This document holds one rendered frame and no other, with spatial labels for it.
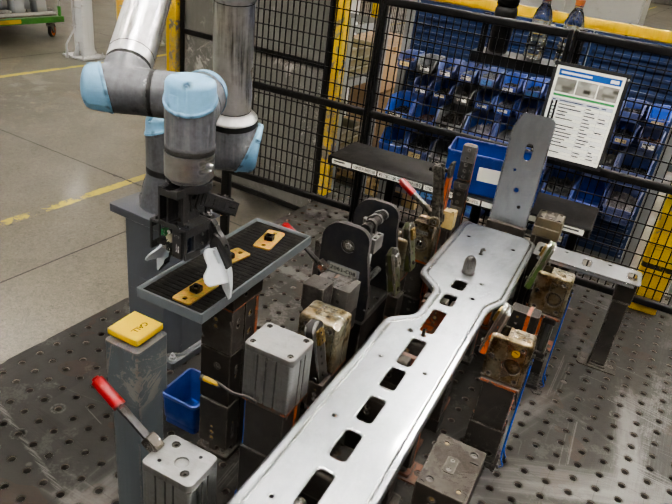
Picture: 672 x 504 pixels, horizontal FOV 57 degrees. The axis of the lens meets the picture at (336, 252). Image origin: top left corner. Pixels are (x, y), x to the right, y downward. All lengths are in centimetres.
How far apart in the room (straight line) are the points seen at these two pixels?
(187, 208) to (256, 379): 33
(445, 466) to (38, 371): 106
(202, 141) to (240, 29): 46
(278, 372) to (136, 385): 23
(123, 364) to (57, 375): 66
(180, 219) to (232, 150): 47
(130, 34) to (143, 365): 53
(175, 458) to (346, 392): 36
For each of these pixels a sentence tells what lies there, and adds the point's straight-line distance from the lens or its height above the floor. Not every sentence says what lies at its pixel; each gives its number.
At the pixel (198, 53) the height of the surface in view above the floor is 94.
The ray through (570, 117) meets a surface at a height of 129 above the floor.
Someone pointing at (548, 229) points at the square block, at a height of 103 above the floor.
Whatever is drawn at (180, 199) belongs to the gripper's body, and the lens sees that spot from 98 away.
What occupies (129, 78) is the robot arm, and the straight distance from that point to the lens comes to 105.
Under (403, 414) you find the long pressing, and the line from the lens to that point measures 115.
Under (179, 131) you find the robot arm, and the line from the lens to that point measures 93.
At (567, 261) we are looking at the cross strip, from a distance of 185.
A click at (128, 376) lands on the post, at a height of 109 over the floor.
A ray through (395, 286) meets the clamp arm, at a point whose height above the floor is 101.
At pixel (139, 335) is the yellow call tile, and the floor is 116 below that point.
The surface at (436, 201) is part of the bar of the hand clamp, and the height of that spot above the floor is 112.
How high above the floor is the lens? 175
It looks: 28 degrees down
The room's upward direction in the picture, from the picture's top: 8 degrees clockwise
